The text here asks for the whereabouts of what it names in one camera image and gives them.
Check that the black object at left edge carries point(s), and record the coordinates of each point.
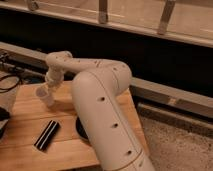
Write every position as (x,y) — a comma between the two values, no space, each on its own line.
(4,118)

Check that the wooden board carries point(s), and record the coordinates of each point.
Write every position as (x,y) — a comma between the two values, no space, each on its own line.
(66,149)

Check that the black white striped box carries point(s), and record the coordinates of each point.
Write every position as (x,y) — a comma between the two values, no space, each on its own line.
(46,136)

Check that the metal bracket left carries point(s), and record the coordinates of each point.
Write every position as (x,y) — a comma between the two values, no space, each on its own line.
(32,5)

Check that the black bowl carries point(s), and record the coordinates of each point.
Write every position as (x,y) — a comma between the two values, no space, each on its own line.
(80,130)

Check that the metal bracket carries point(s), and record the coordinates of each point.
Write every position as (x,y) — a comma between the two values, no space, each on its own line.
(103,11)
(32,5)
(166,15)

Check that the metal bracket middle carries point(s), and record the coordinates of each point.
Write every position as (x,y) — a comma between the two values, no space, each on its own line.
(103,11)

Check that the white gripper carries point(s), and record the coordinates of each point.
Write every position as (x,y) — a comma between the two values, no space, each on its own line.
(53,78)

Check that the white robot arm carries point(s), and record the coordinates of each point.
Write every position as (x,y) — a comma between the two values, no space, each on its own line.
(94,89)

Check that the metal bracket right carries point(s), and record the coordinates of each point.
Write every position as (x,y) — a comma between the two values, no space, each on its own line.
(166,15)

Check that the metal rail beam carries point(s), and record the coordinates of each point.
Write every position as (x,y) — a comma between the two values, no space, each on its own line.
(179,99)

